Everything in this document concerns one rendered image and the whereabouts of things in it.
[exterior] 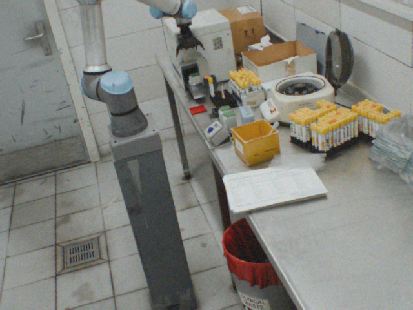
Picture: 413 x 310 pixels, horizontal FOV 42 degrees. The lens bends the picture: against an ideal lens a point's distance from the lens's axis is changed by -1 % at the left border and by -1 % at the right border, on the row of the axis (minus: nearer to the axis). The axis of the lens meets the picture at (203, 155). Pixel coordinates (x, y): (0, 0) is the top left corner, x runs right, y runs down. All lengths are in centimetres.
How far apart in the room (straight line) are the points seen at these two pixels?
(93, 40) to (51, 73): 174
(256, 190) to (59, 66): 238
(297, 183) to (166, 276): 95
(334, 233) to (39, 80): 275
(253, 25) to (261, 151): 127
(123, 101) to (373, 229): 105
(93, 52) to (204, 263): 130
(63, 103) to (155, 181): 185
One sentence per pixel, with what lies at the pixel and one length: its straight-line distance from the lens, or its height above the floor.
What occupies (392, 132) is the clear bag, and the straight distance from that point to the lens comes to 182.
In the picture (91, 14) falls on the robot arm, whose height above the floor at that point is 141.
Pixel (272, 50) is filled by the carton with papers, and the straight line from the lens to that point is 267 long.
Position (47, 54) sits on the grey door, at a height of 88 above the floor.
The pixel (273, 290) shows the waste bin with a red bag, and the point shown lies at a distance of 228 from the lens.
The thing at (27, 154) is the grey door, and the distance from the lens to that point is 412.
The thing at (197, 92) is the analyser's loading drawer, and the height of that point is 93.
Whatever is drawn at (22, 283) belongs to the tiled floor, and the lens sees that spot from 319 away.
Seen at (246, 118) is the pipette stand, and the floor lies 97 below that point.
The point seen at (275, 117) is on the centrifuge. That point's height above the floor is 91.
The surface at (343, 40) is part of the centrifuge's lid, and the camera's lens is 215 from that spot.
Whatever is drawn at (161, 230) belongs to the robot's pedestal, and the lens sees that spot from 235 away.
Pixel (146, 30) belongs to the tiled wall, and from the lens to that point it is 391.
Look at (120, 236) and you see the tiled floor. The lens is 325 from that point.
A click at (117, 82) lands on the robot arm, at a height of 117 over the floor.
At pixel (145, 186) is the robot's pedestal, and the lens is 222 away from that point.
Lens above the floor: 185
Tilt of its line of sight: 28 degrees down
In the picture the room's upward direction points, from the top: 10 degrees counter-clockwise
